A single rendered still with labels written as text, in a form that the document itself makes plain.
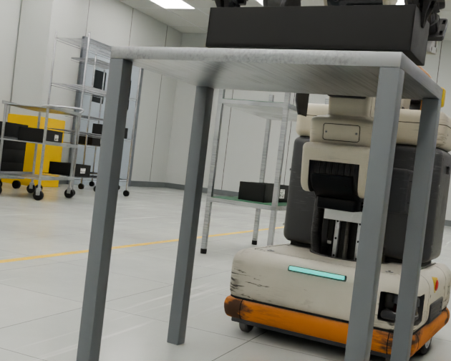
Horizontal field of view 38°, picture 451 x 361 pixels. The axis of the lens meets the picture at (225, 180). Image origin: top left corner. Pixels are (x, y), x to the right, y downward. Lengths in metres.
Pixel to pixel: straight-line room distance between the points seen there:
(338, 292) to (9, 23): 7.52
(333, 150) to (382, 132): 0.78
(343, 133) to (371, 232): 0.85
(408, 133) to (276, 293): 0.71
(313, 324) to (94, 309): 0.74
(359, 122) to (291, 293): 0.57
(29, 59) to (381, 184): 7.89
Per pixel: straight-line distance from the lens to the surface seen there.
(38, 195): 6.63
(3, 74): 8.98
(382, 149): 1.30
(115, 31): 10.99
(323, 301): 2.06
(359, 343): 1.33
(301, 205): 2.42
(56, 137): 7.05
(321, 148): 2.09
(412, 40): 1.68
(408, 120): 2.32
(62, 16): 9.06
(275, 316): 2.12
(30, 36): 9.02
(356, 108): 2.13
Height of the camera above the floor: 0.54
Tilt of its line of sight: 1 degrees down
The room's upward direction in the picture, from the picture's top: 7 degrees clockwise
